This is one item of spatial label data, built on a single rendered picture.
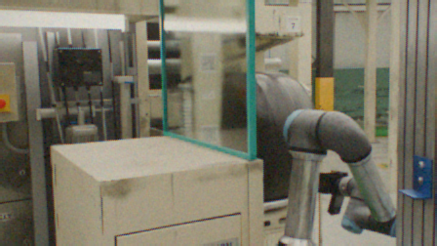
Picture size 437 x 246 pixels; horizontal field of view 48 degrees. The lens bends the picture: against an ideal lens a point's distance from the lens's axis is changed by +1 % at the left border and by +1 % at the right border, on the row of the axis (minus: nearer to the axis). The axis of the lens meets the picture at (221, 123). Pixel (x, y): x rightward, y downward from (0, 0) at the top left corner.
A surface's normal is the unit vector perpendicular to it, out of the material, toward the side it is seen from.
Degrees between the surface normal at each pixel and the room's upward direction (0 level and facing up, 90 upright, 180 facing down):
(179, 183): 90
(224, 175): 90
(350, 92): 90
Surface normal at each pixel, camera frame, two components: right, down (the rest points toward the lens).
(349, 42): 0.14, 0.11
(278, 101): 0.37, -0.51
